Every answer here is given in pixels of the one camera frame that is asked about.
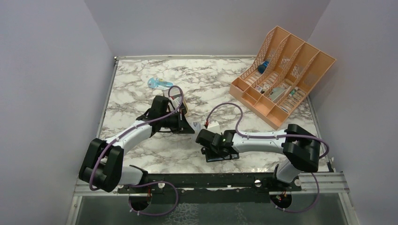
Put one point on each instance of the grey pouch in rack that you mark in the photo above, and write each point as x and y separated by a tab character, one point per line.
276	94

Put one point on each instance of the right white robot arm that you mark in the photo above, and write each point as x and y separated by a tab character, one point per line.
301	148

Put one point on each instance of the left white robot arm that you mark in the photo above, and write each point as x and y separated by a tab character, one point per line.
103	168

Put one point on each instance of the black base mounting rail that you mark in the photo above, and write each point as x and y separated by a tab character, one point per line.
246	187

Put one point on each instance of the black card holder wallet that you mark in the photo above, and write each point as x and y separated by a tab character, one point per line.
213	157

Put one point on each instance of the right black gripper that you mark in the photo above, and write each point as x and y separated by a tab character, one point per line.
210	149

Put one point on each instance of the small box in rack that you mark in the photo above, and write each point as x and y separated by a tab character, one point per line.
262	88

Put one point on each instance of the blue round object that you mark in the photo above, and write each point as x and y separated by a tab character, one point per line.
262	67

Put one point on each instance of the orange file organizer rack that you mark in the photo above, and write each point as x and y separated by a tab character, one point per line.
293	62

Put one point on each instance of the blue blister pack item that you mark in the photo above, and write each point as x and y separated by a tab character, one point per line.
159	84

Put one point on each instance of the gold oval tray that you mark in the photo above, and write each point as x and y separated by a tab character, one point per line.
185	108

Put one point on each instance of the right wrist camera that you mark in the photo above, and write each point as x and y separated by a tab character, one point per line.
213	126

